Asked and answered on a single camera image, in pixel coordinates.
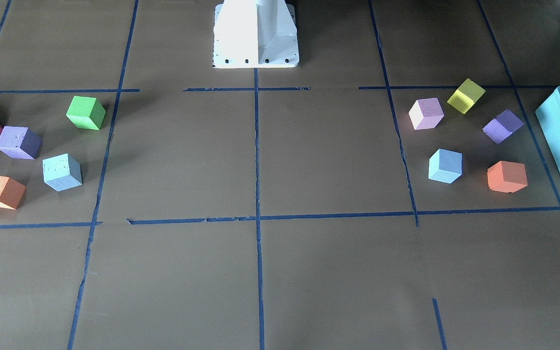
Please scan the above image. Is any pink foam block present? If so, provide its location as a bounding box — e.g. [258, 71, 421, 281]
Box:
[408, 98, 444, 130]

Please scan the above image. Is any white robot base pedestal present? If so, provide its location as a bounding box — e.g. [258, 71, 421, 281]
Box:
[212, 0, 300, 69]

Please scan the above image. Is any green foam block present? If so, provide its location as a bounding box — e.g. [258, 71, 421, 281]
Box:
[65, 96, 106, 130]

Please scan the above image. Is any purple foam block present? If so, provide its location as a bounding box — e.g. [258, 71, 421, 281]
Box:
[0, 126, 42, 159]
[482, 109, 524, 144]

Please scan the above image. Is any light blue block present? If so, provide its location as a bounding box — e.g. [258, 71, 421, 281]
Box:
[42, 153, 83, 192]
[427, 149, 463, 184]

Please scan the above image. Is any yellow foam block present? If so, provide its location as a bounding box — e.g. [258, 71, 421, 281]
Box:
[447, 78, 485, 115]

